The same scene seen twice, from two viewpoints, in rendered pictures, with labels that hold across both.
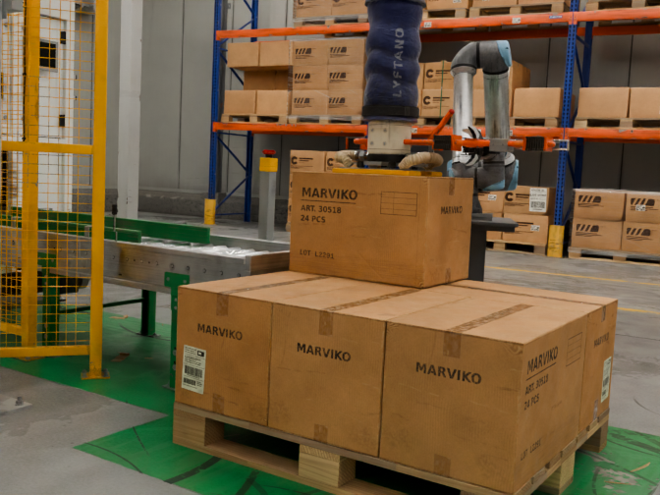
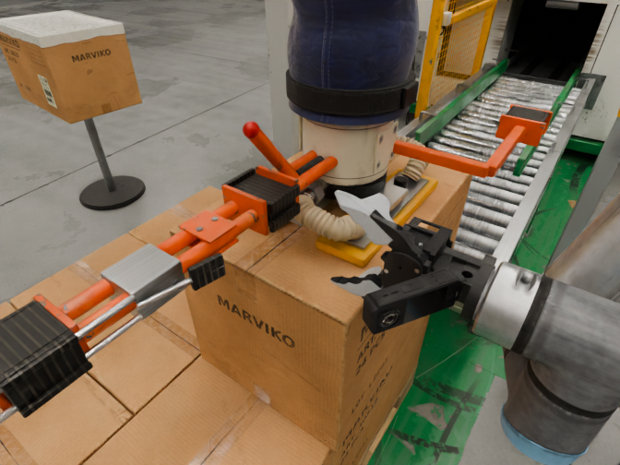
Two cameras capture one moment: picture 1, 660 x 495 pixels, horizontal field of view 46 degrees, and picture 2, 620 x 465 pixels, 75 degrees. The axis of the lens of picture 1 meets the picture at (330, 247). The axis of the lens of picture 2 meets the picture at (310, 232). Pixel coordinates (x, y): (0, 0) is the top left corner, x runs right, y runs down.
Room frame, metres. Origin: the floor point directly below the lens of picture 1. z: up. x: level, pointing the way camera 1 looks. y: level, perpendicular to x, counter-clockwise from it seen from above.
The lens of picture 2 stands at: (3.06, -0.95, 1.42)
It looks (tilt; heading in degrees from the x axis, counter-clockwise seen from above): 37 degrees down; 92
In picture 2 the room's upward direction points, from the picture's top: straight up
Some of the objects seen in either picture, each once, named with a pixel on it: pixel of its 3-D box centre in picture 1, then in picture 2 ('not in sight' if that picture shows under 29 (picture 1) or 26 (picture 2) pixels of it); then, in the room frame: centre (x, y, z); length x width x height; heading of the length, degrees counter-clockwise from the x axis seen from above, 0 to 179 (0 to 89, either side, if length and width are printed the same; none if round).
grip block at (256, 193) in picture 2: (447, 142); (261, 198); (2.96, -0.42, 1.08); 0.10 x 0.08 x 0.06; 147
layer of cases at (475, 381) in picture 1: (402, 349); (189, 377); (2.67, -0.27, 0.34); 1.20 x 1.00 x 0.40; 57
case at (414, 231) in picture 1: (380, 225); (336, 264); (3.09, -0.20, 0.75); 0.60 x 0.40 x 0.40; 57
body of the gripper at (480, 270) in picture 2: (475, 146); (435, 269); (3.20, -0.57, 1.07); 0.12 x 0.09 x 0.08; 147
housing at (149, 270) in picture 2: (501, 144); (145, 280); (2.84, -0.60, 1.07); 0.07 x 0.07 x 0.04; 57
